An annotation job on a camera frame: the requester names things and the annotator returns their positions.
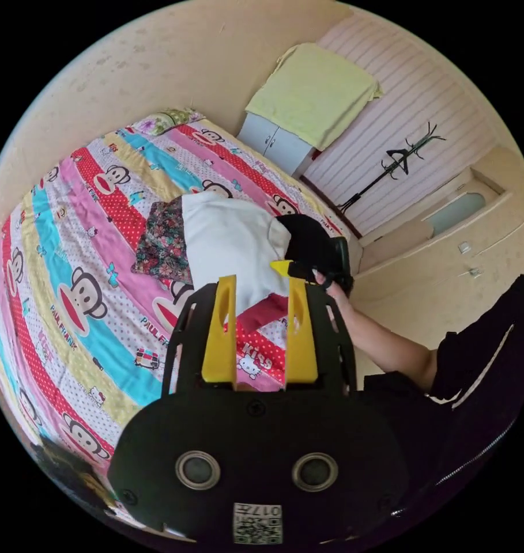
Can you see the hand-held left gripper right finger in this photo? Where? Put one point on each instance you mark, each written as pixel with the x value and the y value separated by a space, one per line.
pixel 302 345

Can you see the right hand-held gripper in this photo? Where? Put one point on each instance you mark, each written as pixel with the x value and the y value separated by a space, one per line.
pixel 315 246

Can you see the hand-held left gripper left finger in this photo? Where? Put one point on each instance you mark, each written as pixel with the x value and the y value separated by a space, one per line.
pixel 219 341

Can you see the beige long sleeve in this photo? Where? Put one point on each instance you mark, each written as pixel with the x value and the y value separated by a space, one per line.
pixel 227 242

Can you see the person's right forearm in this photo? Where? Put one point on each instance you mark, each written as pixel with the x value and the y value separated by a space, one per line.
pixel 387 345

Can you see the person's right hand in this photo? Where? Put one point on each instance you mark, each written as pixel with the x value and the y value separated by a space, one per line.
pixel 337 298

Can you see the dark red garment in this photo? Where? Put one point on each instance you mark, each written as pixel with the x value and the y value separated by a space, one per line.
pixel 264 313

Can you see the dark floral garment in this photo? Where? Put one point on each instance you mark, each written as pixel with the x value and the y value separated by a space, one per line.
pixel 162 244

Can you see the grey cupboard with yellow cloth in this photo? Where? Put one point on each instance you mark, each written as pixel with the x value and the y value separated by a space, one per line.
pixel 283 144

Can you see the black coat rack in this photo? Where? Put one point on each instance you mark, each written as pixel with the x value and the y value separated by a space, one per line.
pixel 389 170

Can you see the bed with cartoon printed sheet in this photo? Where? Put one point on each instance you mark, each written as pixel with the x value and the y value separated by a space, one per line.
pixel 71 259

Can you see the person's body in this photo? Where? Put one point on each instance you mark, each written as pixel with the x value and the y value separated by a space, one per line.
pixel 473 389

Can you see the floral pillow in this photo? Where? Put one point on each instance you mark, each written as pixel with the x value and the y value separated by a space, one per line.
pixel 166 121

